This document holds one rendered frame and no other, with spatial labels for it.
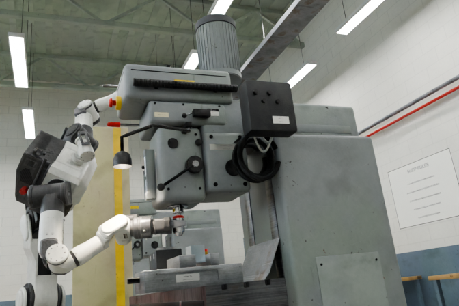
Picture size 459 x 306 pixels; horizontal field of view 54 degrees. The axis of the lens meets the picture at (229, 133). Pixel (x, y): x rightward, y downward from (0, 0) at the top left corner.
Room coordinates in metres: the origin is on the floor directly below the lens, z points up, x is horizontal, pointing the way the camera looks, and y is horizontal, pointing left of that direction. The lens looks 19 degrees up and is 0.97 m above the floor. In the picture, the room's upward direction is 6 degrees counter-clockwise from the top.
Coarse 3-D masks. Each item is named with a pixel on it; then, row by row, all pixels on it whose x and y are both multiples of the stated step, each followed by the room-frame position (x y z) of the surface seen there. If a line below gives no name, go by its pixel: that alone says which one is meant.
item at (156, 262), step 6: (156, 252) 2.11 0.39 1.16; (162, 252) 2.12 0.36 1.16; (168, 252) 2.13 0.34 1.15; (174, 252) 2.14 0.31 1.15; (180, 252) 2.15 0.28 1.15; (150, 258) 2.26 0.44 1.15; (156, 258) 2.11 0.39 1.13; (162, 258) 2.12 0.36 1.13; (168, 258) 2.13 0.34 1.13; (150, 264) 2.28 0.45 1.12; (156, 264) 2.11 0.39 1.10; (162, 264) 2.12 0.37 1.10
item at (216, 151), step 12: (204, 144) 1.80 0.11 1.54; (216, 144) 1.81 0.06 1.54; (228, 144) 1.83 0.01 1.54; (204, 156) 1.81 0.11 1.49; (216, 156) 1.81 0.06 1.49; (228, 156) 1.83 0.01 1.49; (204, 168) 1.82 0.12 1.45; (216, 168) 1.80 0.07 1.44; (228, 168) 1.82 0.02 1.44; (216, 180) 1.80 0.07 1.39; (228, 180) 1.82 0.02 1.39; (240, 180) 1.84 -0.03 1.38; (216, 192) 1.81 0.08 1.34; (228, 192) 1.84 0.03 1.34; (240, 192) 1.86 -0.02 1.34
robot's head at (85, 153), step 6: (78, 138) 1.89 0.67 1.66; (84, 138) 1.89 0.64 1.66; (78, 144) 1.89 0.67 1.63; (90, 144) 1.89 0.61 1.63; (78, 150) 1.87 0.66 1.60; (84, 150) 1.85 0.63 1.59; (90, 150) 1.86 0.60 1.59; (78, 156) 1.90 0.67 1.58; (84, 156) 1.87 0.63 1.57; (90, 156) 1.89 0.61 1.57
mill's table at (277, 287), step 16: (192, 288) 1.33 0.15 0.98; (208, 288) 1.23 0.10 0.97; (224, 288) 1.27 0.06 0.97; (240, 288) 1.26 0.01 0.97; (256, 288) 1.28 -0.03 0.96; (272, 288) 1.30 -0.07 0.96; (144, 304) 1.99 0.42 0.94; (160, 304) 1.72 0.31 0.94; (176, 304) 1.50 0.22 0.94; (192, 304) 1.34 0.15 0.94; (208, 304) 1.23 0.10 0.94; (224, 304) 1.24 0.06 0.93; (240, 304) 1.26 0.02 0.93; (256, 304) 1.28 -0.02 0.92; (272, 304) 1.29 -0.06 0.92
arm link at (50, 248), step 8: (40, 216) 1.76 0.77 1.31; (48, 216) 1.74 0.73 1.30; (56, 216) 1.75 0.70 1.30; (40, 224) 1.75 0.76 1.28; (48, 224) 1.74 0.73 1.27; (56, 224) 1.75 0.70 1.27; (40, 232) 1.73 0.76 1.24; (48, 232) 1.73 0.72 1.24; (56, 232) 1.74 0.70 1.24; (40, 240) 1.72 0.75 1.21; (48, 240) 1.71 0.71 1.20; (56, 240) 1.72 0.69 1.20; (40, 248) 1.70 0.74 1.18; (48, 248) 1.69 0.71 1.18; (56, 248) 1.70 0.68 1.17; (64, 248) 1.71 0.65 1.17; (40, 256) 1.75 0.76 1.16; (48, 256) 1.68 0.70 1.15; (56, 256) 1.69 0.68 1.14; (64, 256) 1.70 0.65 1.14; (56, 264) 1.69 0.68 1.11
